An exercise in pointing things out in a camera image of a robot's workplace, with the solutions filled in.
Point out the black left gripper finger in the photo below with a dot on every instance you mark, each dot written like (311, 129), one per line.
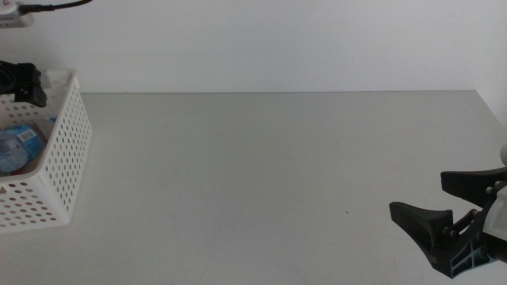
(24, 83)

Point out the white perforated plastic basket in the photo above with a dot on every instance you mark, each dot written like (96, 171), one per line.
(59, 178)

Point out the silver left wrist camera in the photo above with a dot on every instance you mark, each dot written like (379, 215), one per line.
(14, 17)

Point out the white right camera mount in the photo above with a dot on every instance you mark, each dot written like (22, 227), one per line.
(497, 221)

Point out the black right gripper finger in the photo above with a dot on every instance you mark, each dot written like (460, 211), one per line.
(471, 184)
(424, 221)

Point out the small water bottle blue cap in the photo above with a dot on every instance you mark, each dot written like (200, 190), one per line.
(17, 146)

